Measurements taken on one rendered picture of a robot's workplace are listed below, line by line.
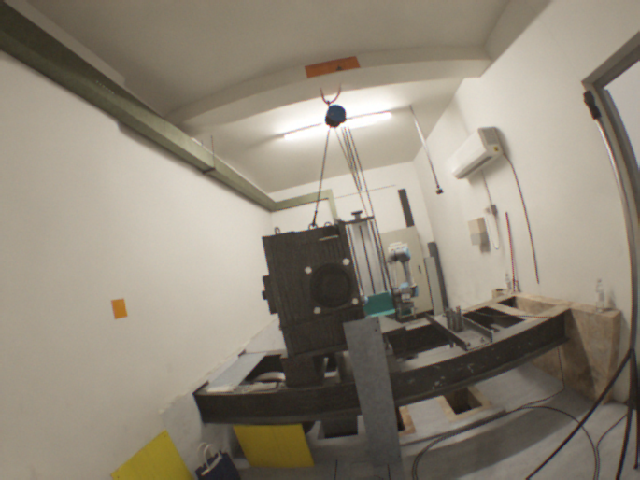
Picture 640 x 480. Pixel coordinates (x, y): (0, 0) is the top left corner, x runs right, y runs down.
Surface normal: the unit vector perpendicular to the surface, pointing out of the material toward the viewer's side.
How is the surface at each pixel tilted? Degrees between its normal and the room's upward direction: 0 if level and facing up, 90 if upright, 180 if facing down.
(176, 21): 180
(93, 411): 90
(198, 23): 180
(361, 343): 90
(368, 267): 90
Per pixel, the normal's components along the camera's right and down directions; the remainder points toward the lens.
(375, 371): 0.09, -0.11
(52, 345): 0.97, -0.22
